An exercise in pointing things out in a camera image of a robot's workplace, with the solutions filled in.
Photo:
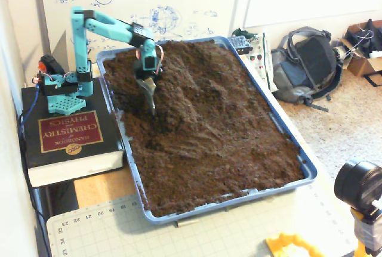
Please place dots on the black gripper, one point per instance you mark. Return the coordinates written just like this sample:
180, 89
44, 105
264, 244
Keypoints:
142, 74

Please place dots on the brown soil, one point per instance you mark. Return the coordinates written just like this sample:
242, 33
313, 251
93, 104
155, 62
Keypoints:
203, 125

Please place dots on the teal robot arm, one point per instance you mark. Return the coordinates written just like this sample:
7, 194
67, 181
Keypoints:
79, 36

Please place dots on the whiteboard with blue drawings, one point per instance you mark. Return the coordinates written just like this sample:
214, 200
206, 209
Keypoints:
194, 0

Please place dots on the perforated electronics box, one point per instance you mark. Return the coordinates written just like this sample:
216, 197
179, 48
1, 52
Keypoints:
240, 43

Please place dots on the black chemistry physics handbook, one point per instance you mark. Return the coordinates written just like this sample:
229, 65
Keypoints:
71, 149

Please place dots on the white electronics board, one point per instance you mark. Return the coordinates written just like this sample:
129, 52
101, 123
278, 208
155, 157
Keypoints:
264, 60

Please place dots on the small metal pin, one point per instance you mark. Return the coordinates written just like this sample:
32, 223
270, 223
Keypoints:
186, 223

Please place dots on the grey gridded cutting mat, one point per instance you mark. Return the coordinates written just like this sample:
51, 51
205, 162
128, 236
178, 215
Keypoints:
149, 239

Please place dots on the grey backpack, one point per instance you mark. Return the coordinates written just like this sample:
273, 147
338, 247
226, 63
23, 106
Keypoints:
310, 60

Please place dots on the blue plastic tray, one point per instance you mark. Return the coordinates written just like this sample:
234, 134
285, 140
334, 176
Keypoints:
298, 161

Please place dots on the cardboard box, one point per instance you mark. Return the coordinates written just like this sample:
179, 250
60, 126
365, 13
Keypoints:
362, 64

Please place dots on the yellow plastic part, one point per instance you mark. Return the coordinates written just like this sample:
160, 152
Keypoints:
286, 245

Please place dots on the black fabric items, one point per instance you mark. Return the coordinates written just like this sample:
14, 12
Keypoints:
368, 39

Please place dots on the black camera lens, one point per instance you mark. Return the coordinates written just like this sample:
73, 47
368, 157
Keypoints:
355, 185

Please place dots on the yellow camera stand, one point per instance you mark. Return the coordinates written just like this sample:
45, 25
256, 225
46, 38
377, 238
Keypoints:
362, 239

